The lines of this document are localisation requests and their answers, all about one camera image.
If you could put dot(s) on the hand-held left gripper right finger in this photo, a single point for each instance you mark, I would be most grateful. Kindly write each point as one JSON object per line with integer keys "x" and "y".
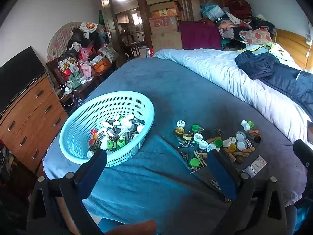
{"x": 218, "y": 173}

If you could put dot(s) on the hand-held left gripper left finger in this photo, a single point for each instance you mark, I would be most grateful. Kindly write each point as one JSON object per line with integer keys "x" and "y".
{"x": 95, "y": 171}

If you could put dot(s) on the white sachet packet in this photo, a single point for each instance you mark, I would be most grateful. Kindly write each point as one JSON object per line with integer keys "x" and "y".
{"x": 254, "y": 166}

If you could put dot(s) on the teal plastic perforated basket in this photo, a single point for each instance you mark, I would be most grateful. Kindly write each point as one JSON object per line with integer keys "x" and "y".
{"x": 80, "y": 127}

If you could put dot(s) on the person's left hand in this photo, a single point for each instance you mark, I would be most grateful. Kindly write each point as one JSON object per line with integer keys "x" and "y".
{"x": 133, "y": 228}

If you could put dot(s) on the metal spring clip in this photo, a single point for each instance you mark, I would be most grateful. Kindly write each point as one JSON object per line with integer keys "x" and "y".
{"x": 214, "y": 184}

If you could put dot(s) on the scatter of plastic bottle caps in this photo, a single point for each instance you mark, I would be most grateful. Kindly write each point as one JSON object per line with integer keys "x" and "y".
{"x": 203, "y": 144}

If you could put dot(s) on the scatter of wooden clothespins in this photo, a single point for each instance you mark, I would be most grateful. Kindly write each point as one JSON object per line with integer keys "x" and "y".
{"x": 249, "y": 149}

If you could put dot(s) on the heap of caps and clips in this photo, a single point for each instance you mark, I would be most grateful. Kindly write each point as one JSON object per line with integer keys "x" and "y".
{"x": 115, "y": 137}

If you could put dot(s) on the scatter of metal clips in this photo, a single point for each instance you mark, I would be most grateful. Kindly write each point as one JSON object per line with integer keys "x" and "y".
{"x": 182, "y": 146}

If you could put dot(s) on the navy padded jacket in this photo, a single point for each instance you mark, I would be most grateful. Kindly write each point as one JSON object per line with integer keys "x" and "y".
{"x": 281, "y": 78}

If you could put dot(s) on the wooden chest of drawers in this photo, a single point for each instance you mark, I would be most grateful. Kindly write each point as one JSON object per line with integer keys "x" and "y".
{"x": 31, "y": 120}

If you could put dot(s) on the dark wooden side table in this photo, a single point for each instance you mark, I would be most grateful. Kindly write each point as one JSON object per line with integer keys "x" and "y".
{"x": 83, "y": 85}

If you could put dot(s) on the white power strip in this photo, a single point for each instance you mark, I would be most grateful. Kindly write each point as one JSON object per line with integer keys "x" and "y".
{"x": 65, "y": 89}

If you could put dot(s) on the clothes pile beside dresser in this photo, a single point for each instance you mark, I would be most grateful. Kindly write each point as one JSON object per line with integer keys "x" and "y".
{"x": 6, "y": 161}

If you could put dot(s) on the white duvet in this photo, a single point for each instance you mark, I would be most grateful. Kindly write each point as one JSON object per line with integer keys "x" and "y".
{"x": 232, "y": 78}

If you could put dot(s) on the blue plush blanket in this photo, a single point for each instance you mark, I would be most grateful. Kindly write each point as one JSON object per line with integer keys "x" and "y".
{"x": 159, "y": 90}

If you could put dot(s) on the wooden headboard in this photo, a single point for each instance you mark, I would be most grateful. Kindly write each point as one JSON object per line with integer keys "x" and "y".
{"x": 293, "y": 46}

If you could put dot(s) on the white and yellow garment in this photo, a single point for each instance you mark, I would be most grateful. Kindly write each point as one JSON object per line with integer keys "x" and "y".
{"x": 276, "y": 49}

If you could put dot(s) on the pile of bags and clothes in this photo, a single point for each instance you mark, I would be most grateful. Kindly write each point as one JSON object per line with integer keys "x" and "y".
{"x": 85, "y": 53}

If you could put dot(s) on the black flat television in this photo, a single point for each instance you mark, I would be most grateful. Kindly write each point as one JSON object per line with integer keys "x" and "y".
{"x": 17, "y": 76}

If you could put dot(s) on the red dotted pillow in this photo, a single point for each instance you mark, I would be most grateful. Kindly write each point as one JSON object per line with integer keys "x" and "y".
{"x": 255, "y": 36}

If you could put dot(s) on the pink round chair back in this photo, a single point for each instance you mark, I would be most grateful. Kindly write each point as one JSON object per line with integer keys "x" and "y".
{"x": 57, "y": 39}

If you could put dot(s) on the magenta cloth cover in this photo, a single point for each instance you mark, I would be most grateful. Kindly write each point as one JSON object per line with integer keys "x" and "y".
{"x": 200, "y": 36}

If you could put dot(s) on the large brown cardboard box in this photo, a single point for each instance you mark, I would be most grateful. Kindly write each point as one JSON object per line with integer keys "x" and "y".
{"x": 166, "y": 41}

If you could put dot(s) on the brown wooden door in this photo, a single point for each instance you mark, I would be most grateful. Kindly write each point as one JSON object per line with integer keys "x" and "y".
{"x": 107, "y": 19}

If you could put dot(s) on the heap of mixed clothes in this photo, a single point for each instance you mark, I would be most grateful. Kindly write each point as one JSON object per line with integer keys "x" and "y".
{"x": 232, "y": 17}

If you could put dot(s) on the red printed cardboard box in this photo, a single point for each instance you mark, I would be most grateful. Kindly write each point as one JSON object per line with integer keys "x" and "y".
{"x": 163, "y": 24}

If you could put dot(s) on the orange printed cardboard box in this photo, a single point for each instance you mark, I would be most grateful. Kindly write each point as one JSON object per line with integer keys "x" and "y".
{"x": 162, "y": 11}

